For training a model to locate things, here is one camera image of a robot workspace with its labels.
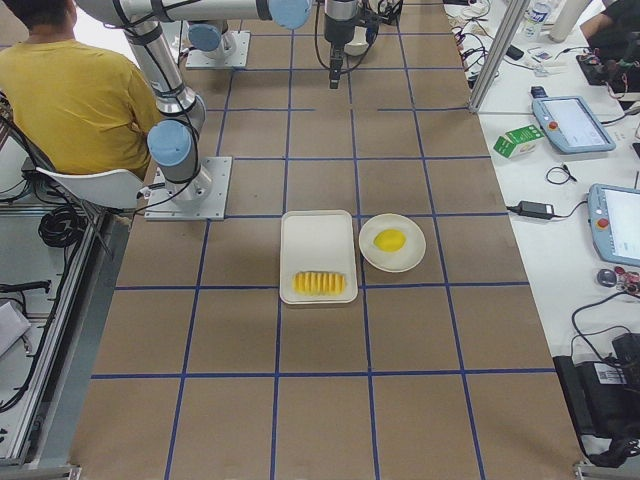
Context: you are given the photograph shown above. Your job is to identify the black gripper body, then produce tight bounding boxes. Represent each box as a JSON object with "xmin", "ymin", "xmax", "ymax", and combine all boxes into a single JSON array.
[{"xmin": 324, "ymin": 0, "xmax": 359, "ymax": 49}]

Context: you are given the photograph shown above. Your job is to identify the yellow lemon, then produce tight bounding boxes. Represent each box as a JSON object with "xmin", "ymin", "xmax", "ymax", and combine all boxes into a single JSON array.
[{"xmin": 373, "ymin": 229, "xmax": 406, "ymax": 253}]

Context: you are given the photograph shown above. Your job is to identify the white rectangular tray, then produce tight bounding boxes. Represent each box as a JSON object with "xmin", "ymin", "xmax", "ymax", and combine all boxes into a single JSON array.
[{"xmin": 279, "ymin": 210, "xmax": 358, "ymax": 305}]

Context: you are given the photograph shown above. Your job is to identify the clear plastic water bottle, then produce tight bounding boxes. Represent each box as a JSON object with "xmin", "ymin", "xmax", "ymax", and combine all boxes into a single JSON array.
[{"xmin": 522, "ymin": 0, "xmax": 550, "ymax": 42}]

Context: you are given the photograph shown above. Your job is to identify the green white carton box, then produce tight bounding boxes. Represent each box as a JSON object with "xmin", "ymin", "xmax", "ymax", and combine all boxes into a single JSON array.
[{"xmin": 493, "ymin": 124, "xmax": 544, "ymax": 159}]

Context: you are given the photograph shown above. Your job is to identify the white round plate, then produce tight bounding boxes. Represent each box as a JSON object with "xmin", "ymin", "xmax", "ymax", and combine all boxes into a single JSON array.
[{"xmin": 359, "ymin": 213, "xmax": 426, "ymax": 273}]

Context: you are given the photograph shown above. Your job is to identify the sliced yellow mango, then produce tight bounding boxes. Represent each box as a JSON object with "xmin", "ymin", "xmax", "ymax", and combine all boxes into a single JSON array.
[{"xmin": 292, "ymin": 271, "xmax": 346, "ymax": 296}]

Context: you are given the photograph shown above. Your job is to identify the upper blue teach pendant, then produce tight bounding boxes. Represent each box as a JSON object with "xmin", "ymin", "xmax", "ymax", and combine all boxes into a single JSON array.
[{"xmin": 531, "ymin": 96, "xmax": 616, "ymax": 154}]

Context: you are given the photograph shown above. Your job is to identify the blue teach pendant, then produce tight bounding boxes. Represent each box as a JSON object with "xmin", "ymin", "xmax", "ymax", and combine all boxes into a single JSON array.
[
  {"xmin": 531, "ymin": 96, "xmax": 616, "ymax": 154},
  {"xmin": 587, "ymin": 184, "xmax": 639, "ymax": 267}
]

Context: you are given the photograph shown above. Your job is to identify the black power adapter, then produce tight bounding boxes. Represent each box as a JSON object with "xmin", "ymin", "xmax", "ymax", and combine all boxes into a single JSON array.
[{"xmin": 518, "ymin": 201, "xmax": 555, "ymax": 220}]

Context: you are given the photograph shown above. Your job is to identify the white chair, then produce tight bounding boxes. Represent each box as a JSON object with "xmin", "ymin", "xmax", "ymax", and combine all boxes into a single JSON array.
[{"xmin": 36, "ymin": 167, "xmax": 143, "ymax": 210}]

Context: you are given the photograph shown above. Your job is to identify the person in yellow shirt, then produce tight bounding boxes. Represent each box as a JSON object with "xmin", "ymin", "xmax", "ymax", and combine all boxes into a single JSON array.
[{"xmin": 1, "ymin": 1, "xmax": 161, "ymax": 178}]

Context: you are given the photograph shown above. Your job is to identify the lower blue teach pendant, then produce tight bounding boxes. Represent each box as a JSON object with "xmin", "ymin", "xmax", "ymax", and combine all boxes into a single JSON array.
[{"xmin": 587, "ymin": 184, "xmax": 639, "ymax": 267}]

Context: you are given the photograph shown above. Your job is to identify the black box device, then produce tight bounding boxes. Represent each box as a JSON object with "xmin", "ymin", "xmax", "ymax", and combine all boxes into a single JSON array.
[{"xmin": 553, "ymin": 333, "xmax": 639, "ymax": 468}]

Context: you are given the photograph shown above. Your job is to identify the aluminium frame post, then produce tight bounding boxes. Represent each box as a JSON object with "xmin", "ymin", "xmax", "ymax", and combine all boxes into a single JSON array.
[{"xmin": 468, "ymin": 0, "xmax": 529, "ymax": 113}]

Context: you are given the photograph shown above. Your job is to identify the small black cable loop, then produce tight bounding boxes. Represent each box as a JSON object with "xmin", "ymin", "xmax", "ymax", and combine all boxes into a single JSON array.
[{"xmin": 545, "ymin": 163, "xmax": 578, "ymax": 184}]

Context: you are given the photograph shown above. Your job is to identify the coiled black cable bundle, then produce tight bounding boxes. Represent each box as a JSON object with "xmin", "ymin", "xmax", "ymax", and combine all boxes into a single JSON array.
[{"xmin": 38, "ymin": 205, "xmax": 87, "ymax": 249}]

